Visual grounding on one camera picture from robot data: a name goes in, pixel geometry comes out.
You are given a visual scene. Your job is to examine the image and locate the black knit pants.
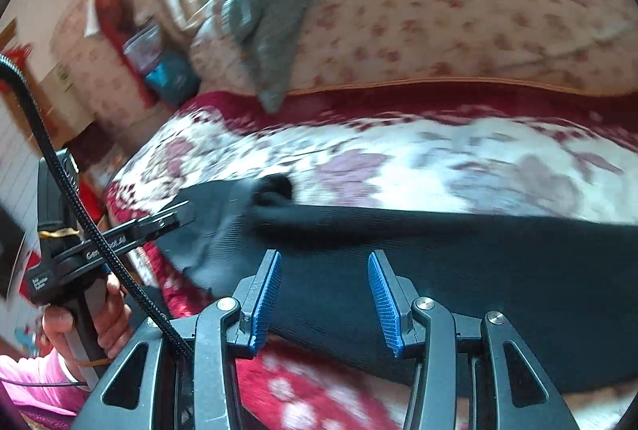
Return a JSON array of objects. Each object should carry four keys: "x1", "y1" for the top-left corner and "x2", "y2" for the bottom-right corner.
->
[{"x1": 157, "y1": 175, "x2": 637, "y2": 393}]

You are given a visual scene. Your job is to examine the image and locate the pink sleeved left forearm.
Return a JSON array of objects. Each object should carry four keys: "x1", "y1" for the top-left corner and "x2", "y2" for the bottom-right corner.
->
[{"x1": 1, "y1": 350, "x2": 91, "y2": 429}]

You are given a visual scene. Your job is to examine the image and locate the person's left hand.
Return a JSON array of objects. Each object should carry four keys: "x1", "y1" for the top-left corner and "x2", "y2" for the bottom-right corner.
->
[{"x1": 41, "y1": 271, "x2": 135, "y2": 369}]

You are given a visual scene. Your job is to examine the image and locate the red and cream floral blanket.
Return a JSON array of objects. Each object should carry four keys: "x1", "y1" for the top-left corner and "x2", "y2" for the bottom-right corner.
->
[{"x1": 106, "y1": 83, "x2": 637, "y2": 429}]

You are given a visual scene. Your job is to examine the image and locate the black braided cable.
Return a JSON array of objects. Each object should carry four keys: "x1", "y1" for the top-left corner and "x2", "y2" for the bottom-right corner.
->
[{"x1": 0, "y1": 53, "x2": 196, "y2": 363}]

